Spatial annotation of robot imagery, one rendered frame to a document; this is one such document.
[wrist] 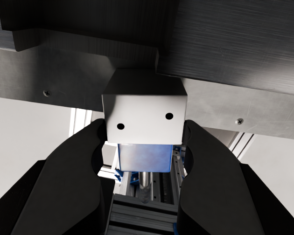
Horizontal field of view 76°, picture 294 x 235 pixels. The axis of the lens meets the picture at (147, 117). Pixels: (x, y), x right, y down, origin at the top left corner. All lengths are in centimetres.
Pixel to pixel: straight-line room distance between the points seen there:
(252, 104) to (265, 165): 134
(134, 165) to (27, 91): 11
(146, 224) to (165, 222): 4
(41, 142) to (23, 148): 15
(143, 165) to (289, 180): 160
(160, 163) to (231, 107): 8
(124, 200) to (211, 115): 31
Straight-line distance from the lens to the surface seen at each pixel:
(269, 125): 21
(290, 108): 21
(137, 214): 43
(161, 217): 44
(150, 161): 15
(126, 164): 16
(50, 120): 126
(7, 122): 141
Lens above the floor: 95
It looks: 60 degrees down
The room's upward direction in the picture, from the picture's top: 178 degrees counter-clockwise
